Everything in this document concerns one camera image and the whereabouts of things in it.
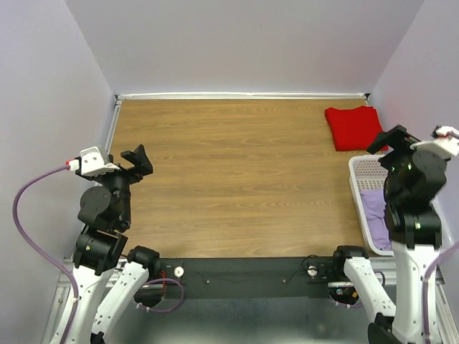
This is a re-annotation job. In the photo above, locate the red t-shirt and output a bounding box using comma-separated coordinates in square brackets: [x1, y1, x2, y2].
[324, 106, 382, 151]

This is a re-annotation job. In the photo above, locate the aluminium frame rail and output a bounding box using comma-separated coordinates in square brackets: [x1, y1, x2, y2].
[42, 257, 458, 343]

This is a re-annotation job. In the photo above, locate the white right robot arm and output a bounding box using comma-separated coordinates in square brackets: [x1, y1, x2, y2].
[329, 125, 458, 343]

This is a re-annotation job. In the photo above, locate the lavender t-shirt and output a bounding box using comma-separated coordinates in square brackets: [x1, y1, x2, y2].
[359, 189, 392, 251]

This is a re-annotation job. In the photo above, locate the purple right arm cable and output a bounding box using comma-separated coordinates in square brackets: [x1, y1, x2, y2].
[335, 132, 459, 344]

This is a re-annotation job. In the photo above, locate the white plastic laundry basket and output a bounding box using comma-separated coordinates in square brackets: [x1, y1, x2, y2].
[348, 154, 455, 258]

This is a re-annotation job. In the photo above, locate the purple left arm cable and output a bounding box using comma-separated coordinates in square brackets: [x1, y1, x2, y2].
[12, 165, 186, 344]

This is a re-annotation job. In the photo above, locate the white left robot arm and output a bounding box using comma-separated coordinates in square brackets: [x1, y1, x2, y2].
[51, 145, 160, 343]

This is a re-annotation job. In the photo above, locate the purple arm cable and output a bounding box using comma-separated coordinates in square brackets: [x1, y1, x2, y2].
[335, 132, 459, 344]
[12, 165, 186, 344]

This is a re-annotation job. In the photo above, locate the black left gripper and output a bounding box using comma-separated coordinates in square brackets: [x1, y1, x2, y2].
[93, 143, 153, 226]

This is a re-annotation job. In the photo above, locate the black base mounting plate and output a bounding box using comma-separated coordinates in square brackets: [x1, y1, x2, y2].
[161, 257, 330, 300]

